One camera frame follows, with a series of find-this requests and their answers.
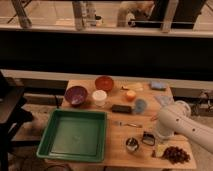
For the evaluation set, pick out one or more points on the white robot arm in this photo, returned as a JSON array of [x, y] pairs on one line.
[[175, 118]]

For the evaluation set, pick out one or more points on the silver fork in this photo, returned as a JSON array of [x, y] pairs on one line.
[[127, 124]]

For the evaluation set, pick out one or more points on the black chair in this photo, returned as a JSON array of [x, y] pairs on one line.
[[12, 117]]

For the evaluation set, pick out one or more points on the blue plastic cup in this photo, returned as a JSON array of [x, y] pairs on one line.
[[140, 106]]

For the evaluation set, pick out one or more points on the purple bowl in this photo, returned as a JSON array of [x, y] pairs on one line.
[[76, 95]]

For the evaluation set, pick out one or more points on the red handled tool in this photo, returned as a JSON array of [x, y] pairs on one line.
[[153, 118]]

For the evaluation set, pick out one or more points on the orange bowl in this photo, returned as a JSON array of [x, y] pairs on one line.
[[105, 83]]

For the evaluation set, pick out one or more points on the blue sponge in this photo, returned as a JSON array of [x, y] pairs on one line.
[[158, 86]]

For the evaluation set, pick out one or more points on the bunch of dark grapes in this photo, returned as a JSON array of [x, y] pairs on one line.
[[173, 154]]

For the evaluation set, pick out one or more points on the white plastic cup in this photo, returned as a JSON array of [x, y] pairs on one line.
[[99, 97]]

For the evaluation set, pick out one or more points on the green plastic tray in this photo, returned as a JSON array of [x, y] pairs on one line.
[[74, 135]]

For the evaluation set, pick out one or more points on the metal measuring cup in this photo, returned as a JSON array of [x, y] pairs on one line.
[[148, 138]]

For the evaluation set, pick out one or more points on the round metal cup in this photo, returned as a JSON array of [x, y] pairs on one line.
[[132, 145]]

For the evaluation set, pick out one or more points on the black rectangular block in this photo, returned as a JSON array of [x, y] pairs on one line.
[[121, 109]]

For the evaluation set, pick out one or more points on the clear plastic bag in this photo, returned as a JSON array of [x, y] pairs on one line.
[[164, 100]]

